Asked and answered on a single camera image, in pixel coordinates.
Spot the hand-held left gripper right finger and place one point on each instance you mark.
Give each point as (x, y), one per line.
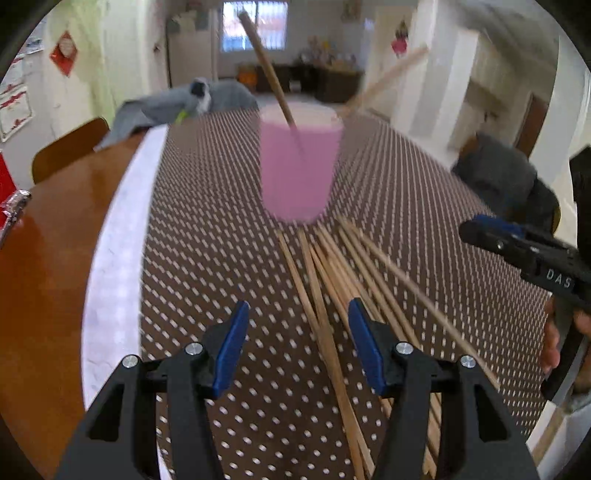
(364, 341)

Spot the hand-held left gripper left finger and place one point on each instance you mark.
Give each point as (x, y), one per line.
(233, 341)

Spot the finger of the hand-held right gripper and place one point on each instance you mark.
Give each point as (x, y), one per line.
(489, 237)

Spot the bunch of wooden chopsticks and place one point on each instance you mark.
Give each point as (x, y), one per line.
(323, 300)

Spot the pink cup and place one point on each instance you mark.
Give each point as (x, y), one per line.
(300, 170)

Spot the light wooden chopstick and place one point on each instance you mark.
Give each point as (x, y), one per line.
(388, 76)
(270, 69)

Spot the person's right hand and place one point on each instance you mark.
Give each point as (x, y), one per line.
(550, 337)

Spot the dark grey cloth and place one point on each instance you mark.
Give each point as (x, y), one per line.
(503, 175)

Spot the brown polka-dot tablecloth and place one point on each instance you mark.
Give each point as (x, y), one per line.
(207, 230)

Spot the red hanging ornament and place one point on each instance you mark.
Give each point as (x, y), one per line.
(400, 44)

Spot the grey jacket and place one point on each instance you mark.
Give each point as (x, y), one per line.
(157, 108)

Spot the shiny metal object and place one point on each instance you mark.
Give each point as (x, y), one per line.
(14, 207)

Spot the white refrigerator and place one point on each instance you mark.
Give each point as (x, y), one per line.
(191, 50)

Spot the window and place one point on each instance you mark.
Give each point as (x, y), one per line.
(272, 27)

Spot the wall poster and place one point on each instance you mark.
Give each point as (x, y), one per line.
(14, 106)

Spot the red wall decoration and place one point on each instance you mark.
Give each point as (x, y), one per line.
(63, 53)

